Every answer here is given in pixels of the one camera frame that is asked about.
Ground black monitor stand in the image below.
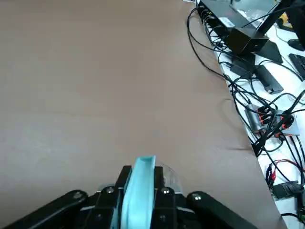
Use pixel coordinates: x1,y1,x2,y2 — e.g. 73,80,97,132
254,0,305,64

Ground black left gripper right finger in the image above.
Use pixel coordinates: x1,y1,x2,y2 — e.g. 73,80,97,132
151,166,258,229

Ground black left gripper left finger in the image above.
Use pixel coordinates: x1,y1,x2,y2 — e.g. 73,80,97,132
0,165,133,229

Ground black mouse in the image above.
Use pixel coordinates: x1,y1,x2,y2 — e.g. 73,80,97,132
287,39,305,52

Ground black keyboard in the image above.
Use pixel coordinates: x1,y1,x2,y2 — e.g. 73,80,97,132
288,53,305,79

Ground small black box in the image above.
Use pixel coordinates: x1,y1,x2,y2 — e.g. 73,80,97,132
273,181,300,199

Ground flat black box red logo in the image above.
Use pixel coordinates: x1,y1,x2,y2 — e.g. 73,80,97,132
197,0,241,33

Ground black cable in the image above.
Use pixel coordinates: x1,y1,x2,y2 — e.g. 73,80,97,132
187,7,227,77

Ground red and black clip leads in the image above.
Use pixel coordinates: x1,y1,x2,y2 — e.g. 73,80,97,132
265,159,300,186

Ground small black adapter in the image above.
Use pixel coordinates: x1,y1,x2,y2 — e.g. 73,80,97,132
230,59,254,77
254,64,284,94

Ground silver hub orange plugs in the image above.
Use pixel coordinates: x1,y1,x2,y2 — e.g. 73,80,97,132
245,104,301,138

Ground clear seasoning bottle teal lid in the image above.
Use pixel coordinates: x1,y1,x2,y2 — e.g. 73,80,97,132
99,156,184,229

